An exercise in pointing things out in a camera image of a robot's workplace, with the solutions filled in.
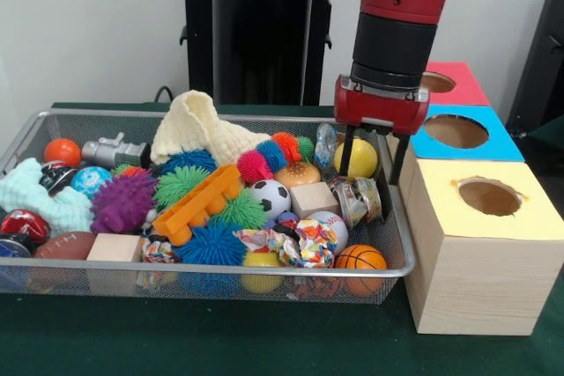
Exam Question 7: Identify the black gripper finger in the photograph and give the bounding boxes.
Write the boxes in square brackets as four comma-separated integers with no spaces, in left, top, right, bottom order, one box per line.
[338,124,356,177]
[389,133,412,186]

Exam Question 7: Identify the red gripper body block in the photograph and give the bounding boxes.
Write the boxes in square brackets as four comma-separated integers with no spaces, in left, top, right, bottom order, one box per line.
[332,76,432,138]

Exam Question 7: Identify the crushed clear plastic bottle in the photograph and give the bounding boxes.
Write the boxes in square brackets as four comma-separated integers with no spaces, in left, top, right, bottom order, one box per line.
[314,122,340,171]

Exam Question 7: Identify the orange toy brick round studs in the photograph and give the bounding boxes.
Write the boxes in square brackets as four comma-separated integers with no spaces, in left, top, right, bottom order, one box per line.
[151,162,244,247]

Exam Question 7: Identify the wooden box three holes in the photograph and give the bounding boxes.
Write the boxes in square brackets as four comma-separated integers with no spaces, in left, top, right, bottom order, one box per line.
[388,61,564,336]

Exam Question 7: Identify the clear shallow mesh bin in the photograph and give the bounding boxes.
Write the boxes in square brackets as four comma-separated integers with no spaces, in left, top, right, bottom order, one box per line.
[0,108,415,305]

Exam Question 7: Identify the yellow green ball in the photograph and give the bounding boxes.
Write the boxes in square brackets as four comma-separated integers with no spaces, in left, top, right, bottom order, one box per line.
[333,137,380,181]

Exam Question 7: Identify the small black white soccer ball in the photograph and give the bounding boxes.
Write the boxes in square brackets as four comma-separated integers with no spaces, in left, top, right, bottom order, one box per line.
[248,179,292,221]

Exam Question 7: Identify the small orange basketball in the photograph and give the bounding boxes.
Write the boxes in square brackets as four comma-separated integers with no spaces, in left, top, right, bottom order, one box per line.
[334,242,389,296]

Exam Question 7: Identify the green spiky ball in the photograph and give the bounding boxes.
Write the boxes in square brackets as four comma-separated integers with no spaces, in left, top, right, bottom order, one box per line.
[153,165,212,210]
[214,187,268,231]

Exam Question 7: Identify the cream knitted cloth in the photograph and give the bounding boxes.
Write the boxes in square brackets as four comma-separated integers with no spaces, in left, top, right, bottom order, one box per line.
[151,90,274,166]

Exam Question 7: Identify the blue spiky ball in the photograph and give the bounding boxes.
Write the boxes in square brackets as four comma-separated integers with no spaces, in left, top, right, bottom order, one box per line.
[174,219,249,268]

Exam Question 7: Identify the dark green table cloth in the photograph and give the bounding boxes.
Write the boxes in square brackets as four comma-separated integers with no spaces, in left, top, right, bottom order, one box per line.
[0,101,564,376]

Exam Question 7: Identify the purple spiky ball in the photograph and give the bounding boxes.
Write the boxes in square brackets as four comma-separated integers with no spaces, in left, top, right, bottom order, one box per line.
[89,168,159,235]

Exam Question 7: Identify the red orange ball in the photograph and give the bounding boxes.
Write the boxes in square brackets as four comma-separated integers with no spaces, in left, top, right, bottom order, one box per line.
[42,137,82,167]

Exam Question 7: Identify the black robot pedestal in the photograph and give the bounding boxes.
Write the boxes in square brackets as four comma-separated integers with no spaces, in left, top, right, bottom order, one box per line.
[170,0,355,106]

